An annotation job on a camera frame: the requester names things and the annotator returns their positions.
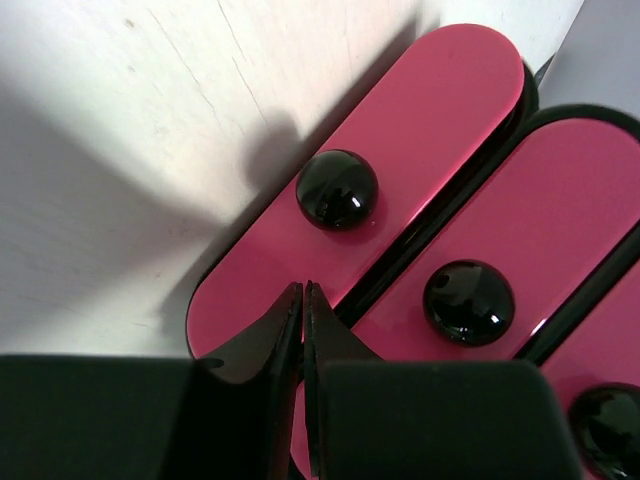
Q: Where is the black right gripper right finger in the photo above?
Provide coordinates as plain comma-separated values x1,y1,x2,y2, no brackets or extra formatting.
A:
304,282,582,479

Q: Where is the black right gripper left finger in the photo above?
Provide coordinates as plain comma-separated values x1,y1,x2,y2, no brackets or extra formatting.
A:
1,283,303,479

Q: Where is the pink drawer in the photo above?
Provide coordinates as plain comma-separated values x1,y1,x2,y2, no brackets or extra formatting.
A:
290,105,639,479
186,24,525,357
539,259,640,480

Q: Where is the pink top drawer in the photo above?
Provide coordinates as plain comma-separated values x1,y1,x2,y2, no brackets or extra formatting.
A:
539,259,640,480

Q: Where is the pink bottom drawer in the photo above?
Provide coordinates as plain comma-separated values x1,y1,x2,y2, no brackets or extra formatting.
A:
186,24,525,357

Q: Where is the black drawer cabinet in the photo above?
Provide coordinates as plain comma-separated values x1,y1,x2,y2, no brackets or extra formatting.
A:
183,26,639,479

